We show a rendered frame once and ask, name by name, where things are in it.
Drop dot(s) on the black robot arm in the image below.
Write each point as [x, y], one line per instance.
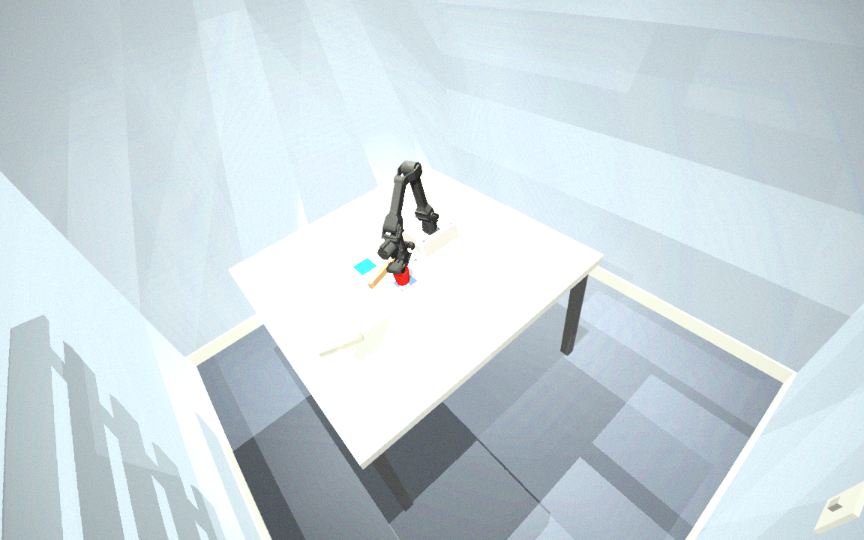
[393, 223]

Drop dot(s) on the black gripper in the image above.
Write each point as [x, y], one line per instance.
[402, 258]

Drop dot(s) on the light wooden plank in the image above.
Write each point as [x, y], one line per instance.
[379, 275]

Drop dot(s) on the red cup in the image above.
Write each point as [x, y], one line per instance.
[402, 279]

